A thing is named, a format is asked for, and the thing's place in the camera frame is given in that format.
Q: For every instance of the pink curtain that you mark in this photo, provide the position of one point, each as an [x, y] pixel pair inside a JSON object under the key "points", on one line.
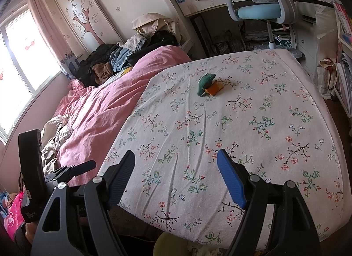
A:
{"points": [[45, 22]]}

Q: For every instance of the white cabinet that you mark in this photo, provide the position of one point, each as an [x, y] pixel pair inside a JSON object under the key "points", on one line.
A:
{"points": [[304, 47]]}

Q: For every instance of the window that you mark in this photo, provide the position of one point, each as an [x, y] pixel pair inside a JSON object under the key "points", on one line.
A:
{"points": [[22, 66]]}

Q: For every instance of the black panel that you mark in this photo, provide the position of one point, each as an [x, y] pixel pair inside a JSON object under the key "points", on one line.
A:
{"points": [[203, 36]]}

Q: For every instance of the wardrobe door with tree picture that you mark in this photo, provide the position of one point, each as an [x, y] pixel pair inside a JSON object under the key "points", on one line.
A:
{"points": [[82, 11]]}

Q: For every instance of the bed with floral sheet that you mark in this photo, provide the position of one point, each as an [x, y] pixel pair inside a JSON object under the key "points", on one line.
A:
{"points": [[247, 124]]}

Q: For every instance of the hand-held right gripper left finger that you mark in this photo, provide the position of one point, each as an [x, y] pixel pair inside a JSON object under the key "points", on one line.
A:
{"points": [[122, 177]]}

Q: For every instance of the crumpled cream blanket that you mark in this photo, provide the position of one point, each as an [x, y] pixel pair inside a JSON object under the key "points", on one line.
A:
{"points": [[55, 137]]}

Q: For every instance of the yellow trash bin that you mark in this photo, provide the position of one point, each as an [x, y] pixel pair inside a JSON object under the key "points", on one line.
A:
{"points": [[170, 245]]}

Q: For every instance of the cream fabric bag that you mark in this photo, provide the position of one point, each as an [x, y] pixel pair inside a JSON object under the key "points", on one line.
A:
{"points": [[152, 23]]}

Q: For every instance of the brown garment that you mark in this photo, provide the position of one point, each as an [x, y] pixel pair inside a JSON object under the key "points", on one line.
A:
{"points": [[101, 73]]}

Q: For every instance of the white cloth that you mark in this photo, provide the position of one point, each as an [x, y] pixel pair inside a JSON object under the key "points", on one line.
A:
{"points": [[133, 43]]}

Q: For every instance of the pink plastic bag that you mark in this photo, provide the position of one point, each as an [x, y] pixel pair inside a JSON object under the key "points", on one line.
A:
{"points": [[15, 217]]}

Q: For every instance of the blue denim clothes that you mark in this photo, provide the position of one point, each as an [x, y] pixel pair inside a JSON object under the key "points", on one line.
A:
{"points": [[121, 58]]}

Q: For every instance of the blue white bedside ornament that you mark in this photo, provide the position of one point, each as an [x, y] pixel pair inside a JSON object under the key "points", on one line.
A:
{"points": [[71, 65]]}

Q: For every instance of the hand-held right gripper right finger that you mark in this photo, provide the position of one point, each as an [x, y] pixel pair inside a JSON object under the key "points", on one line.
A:
{"points": [[231, 179]]}

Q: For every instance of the blue grey office chair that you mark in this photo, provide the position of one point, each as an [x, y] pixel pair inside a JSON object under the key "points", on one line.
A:
{"points": [[258, 11]]}

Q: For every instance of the pink duvet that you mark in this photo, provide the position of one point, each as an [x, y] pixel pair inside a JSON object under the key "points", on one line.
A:
{"points": [[110, 107]]}

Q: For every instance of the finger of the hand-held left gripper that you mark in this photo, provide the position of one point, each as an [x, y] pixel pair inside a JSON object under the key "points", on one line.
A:
{"points": [[79, 168]]}

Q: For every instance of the black garment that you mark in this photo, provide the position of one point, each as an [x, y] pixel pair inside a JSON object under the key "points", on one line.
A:
{"points": [[162, 40]]}

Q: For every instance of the white bookshelf with books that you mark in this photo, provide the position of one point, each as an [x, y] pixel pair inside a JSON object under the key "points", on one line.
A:
{"points": [[345, 60]]}

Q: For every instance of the black clothes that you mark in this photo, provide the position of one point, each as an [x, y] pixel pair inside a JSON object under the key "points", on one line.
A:
{"points": [[90, 60]]}

